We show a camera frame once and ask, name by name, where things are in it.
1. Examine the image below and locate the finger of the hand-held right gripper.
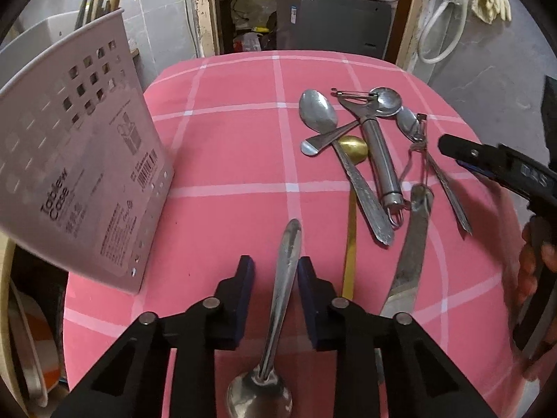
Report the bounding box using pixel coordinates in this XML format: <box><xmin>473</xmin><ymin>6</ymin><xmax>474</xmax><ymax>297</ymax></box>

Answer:
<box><xmin>437</xmin><ymin>134</ymin><xmax>512</xmax><ymax>168</ymax></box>
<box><xmin>456</xmin><ymin>159</ymin><xmax>512</xmax><ymax>184</ymax></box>

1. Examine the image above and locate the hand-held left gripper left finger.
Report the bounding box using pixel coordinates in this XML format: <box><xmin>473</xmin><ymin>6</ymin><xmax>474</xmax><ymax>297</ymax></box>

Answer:
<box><xmin>52</xmin><ymin>255</ymin><xmax>255</xmax><ymax>418</ymax></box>

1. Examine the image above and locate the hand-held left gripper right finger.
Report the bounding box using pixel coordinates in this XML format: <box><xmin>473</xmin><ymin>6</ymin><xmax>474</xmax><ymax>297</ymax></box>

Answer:
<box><xmin>297</xmin><ymin>256</ymin><xmax>497</xmax><ymax>418</ymax></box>

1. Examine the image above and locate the plain steel spoon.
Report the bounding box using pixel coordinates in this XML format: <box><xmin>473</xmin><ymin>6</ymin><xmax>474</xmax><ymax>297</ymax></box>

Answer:
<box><xmin>226</xmin><ymin>218</ymin><xmax>303</xmax><ymax>418</ymax></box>

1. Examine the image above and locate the steel peeler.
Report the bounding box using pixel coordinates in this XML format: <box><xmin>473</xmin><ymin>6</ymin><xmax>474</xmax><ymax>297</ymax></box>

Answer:
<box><xmin>331</xmin><ymin>88</ymin><xmax>412</xmax><ymax>229</ymax></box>

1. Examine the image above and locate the round-bowl steel spoon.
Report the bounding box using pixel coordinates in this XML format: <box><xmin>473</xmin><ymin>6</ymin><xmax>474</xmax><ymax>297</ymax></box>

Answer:
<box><xmin>301</xmin><ymin>88</ymin><xmax>403</xmax><ymax>156</ymax></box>

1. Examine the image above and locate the white perforated utensil basket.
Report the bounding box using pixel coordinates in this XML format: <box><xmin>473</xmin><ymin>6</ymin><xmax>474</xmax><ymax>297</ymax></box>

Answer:
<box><xmin>0</xmin><ymin>8</ymin><xmax>175</xmax><ymax>294</ymax></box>

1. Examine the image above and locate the person's right hand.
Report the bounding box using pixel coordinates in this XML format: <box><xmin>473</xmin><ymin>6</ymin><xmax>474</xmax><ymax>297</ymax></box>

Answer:
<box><xmin>517</xmin><ymin>218</ymin><xmax>557</xmax><ymax>314</ymax></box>

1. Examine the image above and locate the small steel spoon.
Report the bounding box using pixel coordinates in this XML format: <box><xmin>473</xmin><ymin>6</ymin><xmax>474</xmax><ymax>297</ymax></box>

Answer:
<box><xmin>396</xmin><ymin>107</ymin><xmax>473</xmax><ymax>237</ymax></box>

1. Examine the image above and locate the steel table knife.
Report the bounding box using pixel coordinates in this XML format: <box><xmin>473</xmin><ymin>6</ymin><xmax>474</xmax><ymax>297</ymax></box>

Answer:
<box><xmin>376</xmin><ymin>184</ymin><xmax>434</xmax><ymax>386</ymax></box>

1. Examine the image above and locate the gold spoon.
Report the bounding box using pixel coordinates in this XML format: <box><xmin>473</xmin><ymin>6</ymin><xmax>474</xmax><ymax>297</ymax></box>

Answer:
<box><xmin>338</xmin><ymin>136</ymin><xmax>370</xmax><ymax>300</ymax></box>

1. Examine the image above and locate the pink checked tablecloth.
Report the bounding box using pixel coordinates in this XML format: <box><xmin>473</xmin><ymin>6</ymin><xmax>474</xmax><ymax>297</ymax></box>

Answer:
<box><xmin>63</xmin><ymin>50</ymin><xmax>540</xmax><ymax>418</ymax></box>

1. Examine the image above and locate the dark grey cabinet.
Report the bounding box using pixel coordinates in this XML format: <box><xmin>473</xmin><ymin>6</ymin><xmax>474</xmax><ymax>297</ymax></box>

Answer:
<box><xmin>275</xmin><ymin>0</ymin><xmax>394</xmax><ymax>59</ymax></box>

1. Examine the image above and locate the orange and white bowl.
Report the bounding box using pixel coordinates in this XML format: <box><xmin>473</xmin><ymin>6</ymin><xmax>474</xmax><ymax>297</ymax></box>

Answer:
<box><xmin>8</xmin><ymin>276</ymin><xmax>62</xmax><ymax>408</ymax></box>

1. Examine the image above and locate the white cable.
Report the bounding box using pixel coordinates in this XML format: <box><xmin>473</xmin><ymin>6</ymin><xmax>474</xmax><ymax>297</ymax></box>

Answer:
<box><xmin>417</xmin><ymin>0</ymin><xmax>470</xmax><ymax>64</ymax></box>

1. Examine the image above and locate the wooden door frame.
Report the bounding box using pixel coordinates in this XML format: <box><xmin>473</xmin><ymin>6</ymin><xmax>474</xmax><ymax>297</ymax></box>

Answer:
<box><xmin>395</xmin><ymin>0</ymin><xmax>432</xmax><ymax>76</ymax></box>

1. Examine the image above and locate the steel spoon with engraved handle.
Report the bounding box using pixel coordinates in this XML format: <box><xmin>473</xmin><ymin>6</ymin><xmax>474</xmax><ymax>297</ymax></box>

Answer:
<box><xmin>299</xmin><ymin>89</ymin><xmax>395</xmax><ymax>247</ymax></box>

